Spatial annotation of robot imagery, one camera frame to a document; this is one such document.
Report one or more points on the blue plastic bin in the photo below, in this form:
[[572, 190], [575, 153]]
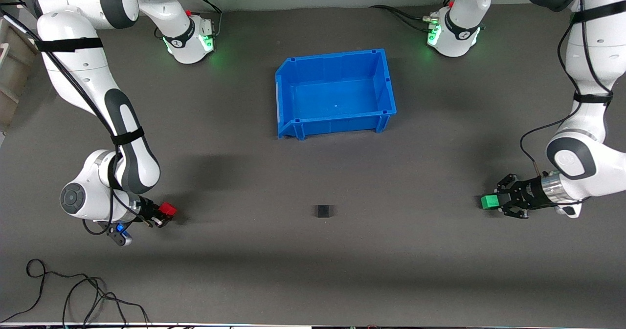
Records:
[[337, 94]]

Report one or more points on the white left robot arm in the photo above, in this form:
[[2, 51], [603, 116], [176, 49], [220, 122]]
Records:
[[592, 65]]

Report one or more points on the green cube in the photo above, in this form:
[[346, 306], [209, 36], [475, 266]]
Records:
[[489, 201]]

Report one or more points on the beige plastic crate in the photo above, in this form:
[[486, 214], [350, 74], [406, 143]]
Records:
[[12, 75]]

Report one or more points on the red cube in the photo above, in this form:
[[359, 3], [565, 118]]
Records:
[[168, 209]]

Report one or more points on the black cube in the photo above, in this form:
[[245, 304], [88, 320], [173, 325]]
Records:
[[323, 211]]

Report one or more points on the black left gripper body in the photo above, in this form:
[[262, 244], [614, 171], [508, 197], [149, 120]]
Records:
[[527, 195]]

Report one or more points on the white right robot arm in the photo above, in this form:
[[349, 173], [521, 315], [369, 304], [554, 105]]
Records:
[[73, 60]]

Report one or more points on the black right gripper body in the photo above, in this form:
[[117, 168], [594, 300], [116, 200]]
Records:
[[145, 209]]

